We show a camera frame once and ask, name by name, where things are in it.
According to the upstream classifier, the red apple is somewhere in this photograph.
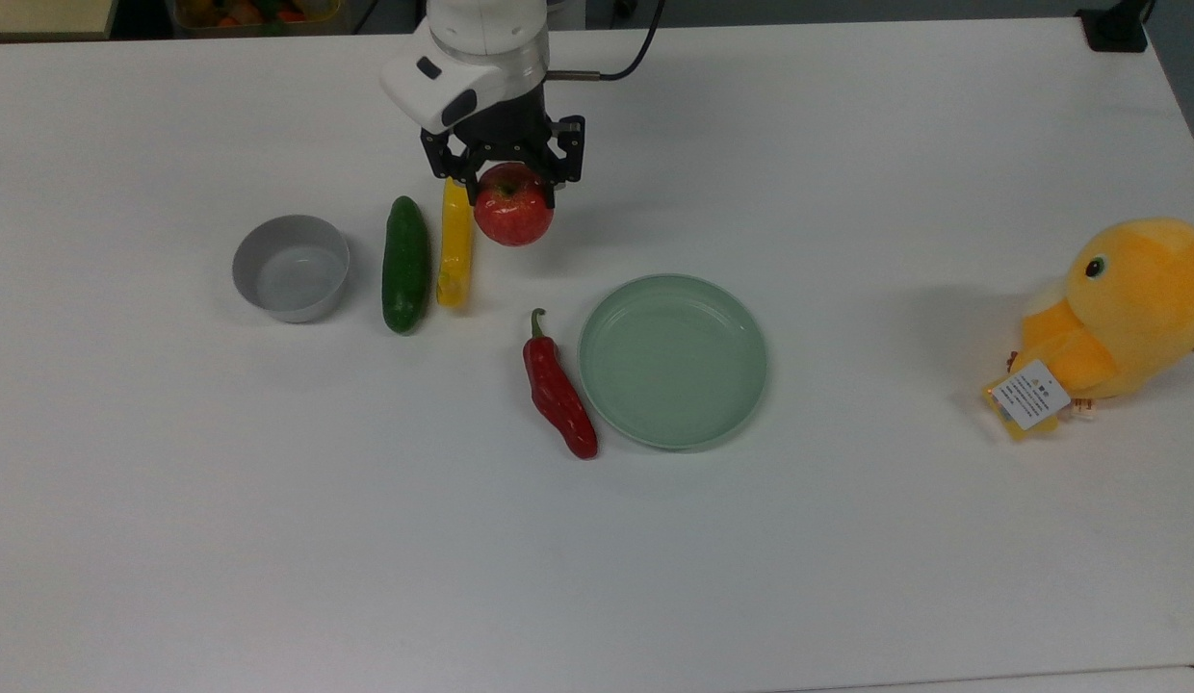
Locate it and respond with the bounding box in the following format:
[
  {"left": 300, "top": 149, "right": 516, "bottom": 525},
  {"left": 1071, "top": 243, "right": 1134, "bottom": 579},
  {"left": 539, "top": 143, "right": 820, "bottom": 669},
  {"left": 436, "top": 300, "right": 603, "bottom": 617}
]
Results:
[{"left": 474, "top": 162, "right": 556, "bottom": 247}]

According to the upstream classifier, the red chili pepper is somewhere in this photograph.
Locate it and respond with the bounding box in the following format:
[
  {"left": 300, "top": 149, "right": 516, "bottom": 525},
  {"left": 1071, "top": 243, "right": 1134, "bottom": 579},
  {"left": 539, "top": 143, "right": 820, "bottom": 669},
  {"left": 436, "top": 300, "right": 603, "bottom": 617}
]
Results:
[{"left": 523, "top": 308, "right": 599, "bottom": 460}]

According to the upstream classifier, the black clamp stand base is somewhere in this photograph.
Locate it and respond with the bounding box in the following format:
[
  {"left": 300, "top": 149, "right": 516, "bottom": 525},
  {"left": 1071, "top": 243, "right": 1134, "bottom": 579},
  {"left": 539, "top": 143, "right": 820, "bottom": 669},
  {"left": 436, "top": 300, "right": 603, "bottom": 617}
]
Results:
[{"left": 1077, "top": 0, "right": 1155, "bottom": 54}]

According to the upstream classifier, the white plush toy tag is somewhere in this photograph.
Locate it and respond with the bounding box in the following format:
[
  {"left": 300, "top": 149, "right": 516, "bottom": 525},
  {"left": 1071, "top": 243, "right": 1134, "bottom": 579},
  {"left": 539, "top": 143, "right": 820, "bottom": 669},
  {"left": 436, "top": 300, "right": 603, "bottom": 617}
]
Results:
[{"left": 992, "top": 360, "right": 1072, "bottom": 431}]

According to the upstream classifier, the green cucumber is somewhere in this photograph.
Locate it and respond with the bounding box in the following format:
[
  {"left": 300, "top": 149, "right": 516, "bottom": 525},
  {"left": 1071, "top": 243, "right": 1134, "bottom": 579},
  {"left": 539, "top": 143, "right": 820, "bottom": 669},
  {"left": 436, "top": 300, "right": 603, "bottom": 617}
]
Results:
[{"left": 381, "top": 195, "right": 430, "bottom": 336}]

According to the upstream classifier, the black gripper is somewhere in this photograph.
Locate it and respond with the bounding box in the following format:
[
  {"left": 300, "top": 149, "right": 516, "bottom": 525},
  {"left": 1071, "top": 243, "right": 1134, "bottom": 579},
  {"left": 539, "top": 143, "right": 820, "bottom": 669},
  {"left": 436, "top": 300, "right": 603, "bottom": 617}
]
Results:
[{"left": 421, "top": 91, "right": 586, "bottom": 209}]

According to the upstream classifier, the beige cardboard box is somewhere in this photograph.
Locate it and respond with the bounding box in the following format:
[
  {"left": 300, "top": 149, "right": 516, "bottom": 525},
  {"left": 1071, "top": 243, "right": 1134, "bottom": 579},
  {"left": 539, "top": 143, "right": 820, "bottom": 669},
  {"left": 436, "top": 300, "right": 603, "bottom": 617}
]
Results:
[{"left": 0, "top": 0, "right": 118, "bottom": 41}]

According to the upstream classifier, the orange plush bird toy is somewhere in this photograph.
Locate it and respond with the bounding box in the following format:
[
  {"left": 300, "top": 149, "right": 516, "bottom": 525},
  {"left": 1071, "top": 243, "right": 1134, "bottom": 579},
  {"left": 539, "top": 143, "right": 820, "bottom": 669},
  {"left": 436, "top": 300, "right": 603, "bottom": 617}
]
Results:
[{"left": 982, "top": 218, "right": 1194, "bottom": 442}]

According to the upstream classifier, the yellow banana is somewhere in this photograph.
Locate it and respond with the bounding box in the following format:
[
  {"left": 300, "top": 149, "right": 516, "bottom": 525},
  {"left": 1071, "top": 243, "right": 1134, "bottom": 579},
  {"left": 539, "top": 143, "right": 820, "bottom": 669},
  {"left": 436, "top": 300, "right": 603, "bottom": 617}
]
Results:
[{"left": 436, "top": 176, "right": 475, "bottom": 309}]

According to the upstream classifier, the clear bin of fruit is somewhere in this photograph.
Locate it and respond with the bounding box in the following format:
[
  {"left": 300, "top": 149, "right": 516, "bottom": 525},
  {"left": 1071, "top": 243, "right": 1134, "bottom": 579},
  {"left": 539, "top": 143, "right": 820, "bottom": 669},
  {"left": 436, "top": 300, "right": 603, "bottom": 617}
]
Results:
[{"left": 169, "top": 0, "right": 350, "bottom": 38}]

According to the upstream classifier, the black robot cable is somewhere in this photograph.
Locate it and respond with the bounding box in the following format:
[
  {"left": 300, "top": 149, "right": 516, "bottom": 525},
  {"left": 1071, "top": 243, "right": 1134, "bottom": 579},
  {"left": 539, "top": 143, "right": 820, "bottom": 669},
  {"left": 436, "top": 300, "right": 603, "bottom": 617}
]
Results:
[{"left": 547, "top": 0, "right": 667, "bottom": 83}]

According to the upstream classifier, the pale green plate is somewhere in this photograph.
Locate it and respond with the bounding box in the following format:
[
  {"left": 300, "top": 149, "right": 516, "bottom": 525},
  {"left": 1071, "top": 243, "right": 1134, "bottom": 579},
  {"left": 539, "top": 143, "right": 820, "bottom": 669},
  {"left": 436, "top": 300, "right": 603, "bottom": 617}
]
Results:
[{"left": 578, "top": 274, "right": 769, "bottom": 451}]

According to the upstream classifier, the grey bowl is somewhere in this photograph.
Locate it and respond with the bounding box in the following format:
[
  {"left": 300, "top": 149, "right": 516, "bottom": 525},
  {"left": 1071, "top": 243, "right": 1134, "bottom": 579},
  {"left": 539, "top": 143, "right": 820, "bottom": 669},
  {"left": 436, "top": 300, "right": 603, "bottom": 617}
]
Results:
[{"left": 232, "top": 214, "right": 351, "bottom": 324}]

